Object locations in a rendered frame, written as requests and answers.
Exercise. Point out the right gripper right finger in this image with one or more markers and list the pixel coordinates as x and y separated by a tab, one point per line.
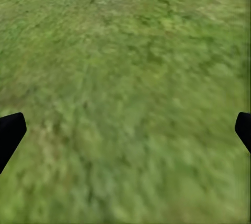
243	128

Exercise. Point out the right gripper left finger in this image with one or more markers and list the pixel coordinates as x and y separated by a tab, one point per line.
12	130

